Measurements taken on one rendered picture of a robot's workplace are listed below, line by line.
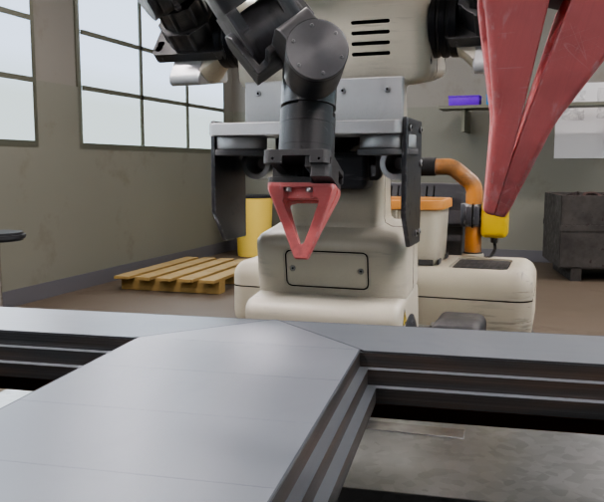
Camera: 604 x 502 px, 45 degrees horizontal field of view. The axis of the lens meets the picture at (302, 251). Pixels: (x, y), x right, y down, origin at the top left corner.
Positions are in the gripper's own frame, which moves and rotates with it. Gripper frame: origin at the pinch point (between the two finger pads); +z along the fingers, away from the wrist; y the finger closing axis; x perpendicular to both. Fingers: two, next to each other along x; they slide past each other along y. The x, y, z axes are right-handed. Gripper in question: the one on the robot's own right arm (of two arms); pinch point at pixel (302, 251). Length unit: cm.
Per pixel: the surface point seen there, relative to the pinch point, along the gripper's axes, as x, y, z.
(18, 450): 5.9, -38.3, 14.5
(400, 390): -11.2, -17.4, 12.1
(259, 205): 183, 671, -127
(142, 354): 7.5, -20.6, 10.3
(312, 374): -5.7, -23.1, 10.9
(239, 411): -3.1, -31.0, 12.8
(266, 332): 0.2, -12.2, 8.3
